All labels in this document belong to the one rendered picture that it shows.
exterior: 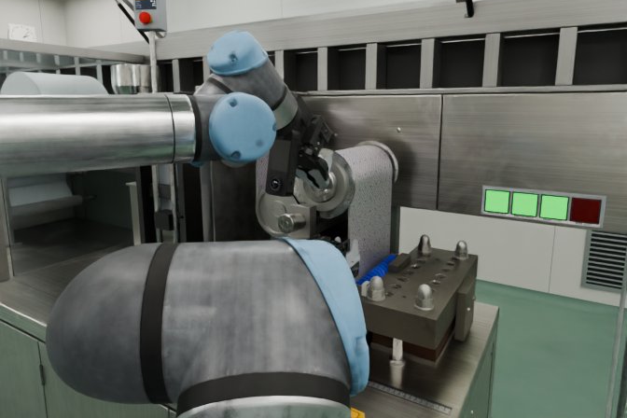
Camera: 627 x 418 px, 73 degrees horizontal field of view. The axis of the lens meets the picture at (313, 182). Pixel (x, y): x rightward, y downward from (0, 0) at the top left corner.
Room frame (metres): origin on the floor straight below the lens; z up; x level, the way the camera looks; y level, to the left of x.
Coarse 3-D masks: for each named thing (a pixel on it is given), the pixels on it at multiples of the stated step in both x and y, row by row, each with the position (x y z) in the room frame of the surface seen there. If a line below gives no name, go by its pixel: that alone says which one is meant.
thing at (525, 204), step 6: (516, 198) 0.98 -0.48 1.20; (522, 198) 0.97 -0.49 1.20; (528, 198) 0.97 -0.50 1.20; (534, 198) 0.96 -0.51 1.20; (516, 204) 0.98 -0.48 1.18; (522, 204) 0.97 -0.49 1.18; (528, 204) 0.97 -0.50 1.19; (534, 204) 0.96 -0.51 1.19; (516, 210) 0.98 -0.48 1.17; (522, 210) 0.97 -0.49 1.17; (528, 210) 0.97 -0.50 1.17; (534, 210) 0.96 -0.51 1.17
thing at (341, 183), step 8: (336, 168) 0.86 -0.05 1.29; (336, 176) 0.86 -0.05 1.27; (344, 176) 0.85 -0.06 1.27; (344, 184) 0.85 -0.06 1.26; (304, 192) 0.90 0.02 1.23; (336, 192) 0.86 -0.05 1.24; (344, 192) 0.85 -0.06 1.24; (304, 200) 0.90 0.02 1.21; (336, 200) 0.86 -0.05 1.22; (320, 208) 0.88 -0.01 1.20; (328, 208) 0.87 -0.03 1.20
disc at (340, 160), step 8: (320, 152) 0.89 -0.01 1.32; (328, 152) 0.88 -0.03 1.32; (336, 152) 0.87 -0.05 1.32; (336, 160) 0.87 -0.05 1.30; (344, 160) 0.86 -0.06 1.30; (344, 168) 0.86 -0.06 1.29; (352, 176) 0.85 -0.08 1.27; (296, 184) 0.92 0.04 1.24; (352, 184) 0.85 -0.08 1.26; (296, 192) 0.92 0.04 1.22; (352, 192) 0.85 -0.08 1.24; (344, 200) 0.86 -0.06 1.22; (352, 200) 0.85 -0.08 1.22; (336, 208) 0.87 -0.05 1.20; (344, 208) 0.86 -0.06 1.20; (320, 216) 0.89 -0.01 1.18; (328, 216) 0.88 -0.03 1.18
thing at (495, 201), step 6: (486, 192) 1.02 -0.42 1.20; (492, 192) 1.01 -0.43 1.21; (498, 192) 1.00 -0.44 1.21; (504, 192) 1.00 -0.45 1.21; (486, 198) 1.02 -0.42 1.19; (492, 198) 1.01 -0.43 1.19; (498, 198) 1.00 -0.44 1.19; (504, 198) 0.99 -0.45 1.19; (486, 204) 1.01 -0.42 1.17; (492, 204) 1.01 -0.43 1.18; (498, 204) 1.00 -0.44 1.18; (504, 204) 0.99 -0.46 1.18; (486, 210) 1.01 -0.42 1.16; (492, 210) 1.01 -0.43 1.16; (498, 210) 1.00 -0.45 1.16; (504, 210) 0.99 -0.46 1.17
